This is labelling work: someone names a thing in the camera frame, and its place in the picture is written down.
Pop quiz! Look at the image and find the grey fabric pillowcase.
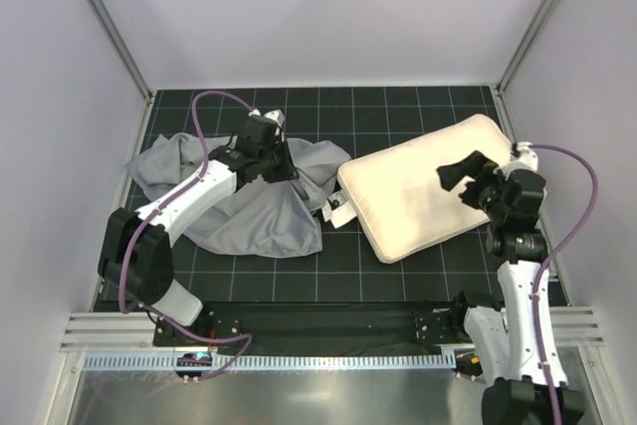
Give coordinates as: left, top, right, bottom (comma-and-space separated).
125, 132, 350, 259

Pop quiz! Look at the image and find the cream white pillow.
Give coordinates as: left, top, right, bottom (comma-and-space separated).
337, 113, 511, 264

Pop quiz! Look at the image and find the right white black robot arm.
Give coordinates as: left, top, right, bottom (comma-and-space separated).
437, 146, 585, 424

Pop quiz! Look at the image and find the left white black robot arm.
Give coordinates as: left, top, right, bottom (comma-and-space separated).
98, 109, 298, 346

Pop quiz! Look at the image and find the white pillow label tag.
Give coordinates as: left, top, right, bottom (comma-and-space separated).
321, 190, 357, 229

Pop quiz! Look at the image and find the black gridded cutting mat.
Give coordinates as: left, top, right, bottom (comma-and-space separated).
141, 86, 500, 303

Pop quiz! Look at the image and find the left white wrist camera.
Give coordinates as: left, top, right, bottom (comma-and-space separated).
263, 109, 285, 127

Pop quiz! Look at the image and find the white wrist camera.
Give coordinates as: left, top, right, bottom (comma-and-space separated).
263, 109, 285, 127
506, 141, 538, 172

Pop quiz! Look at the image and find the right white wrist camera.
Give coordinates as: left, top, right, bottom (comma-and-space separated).
506, 141, 538, 172

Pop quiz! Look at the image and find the slotted grey cable duct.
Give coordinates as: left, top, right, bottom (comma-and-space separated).
83, 351, 456, 373

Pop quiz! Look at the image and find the right aluminium frame post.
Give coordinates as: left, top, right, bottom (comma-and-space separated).
495, 0, 561, 97

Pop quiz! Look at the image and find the aluminium frame post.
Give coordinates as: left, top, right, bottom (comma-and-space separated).
495, 0, 561, 97
86, 0, 153, 105

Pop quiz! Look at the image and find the aluminium front rail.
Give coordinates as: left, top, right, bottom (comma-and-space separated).
59, 309, 160, 352

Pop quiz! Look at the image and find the left aluminium frame post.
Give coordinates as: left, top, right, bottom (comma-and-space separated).
86, 0, 153, 105

